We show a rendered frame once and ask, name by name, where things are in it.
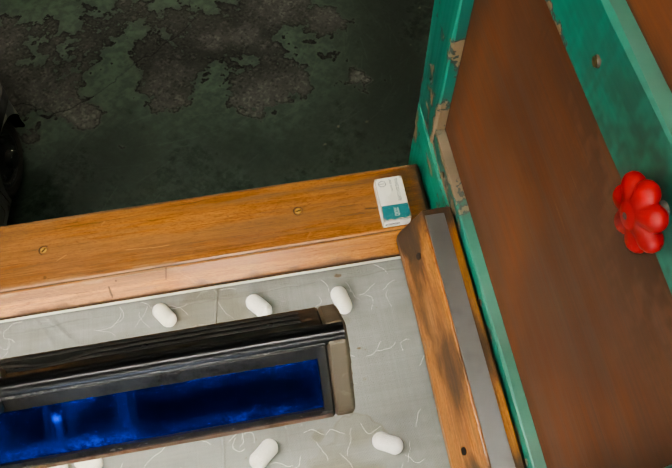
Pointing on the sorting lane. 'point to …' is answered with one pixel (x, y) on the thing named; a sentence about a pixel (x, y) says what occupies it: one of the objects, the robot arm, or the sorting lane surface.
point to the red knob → (640, 213)
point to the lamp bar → (174, 388)
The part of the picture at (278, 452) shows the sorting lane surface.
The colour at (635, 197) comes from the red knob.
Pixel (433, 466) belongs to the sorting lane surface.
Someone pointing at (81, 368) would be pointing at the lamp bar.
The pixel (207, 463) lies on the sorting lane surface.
